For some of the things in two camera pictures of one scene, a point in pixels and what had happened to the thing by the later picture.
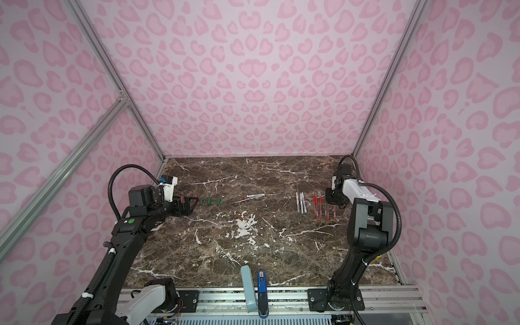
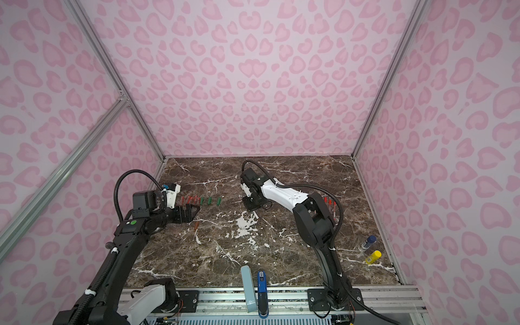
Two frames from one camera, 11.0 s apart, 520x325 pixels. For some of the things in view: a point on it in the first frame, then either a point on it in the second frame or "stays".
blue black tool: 262,295 stays
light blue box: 248,289 stays
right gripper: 330,200 to 245,200
